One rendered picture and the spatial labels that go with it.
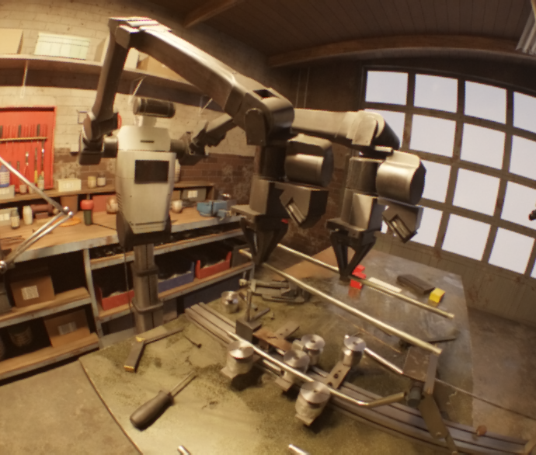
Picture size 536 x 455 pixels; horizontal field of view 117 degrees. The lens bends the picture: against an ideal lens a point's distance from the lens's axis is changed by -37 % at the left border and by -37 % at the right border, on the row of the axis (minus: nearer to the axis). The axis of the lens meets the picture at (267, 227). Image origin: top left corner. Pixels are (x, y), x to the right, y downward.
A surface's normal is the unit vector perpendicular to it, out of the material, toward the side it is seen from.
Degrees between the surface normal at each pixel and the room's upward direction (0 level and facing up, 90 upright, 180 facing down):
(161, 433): 0
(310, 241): 90
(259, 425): 0
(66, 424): 0
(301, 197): 90
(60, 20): 90
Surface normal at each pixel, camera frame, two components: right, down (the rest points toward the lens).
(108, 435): 0.12, -0.96
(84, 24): 0.80, 0.25
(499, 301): -0.59, 0.14
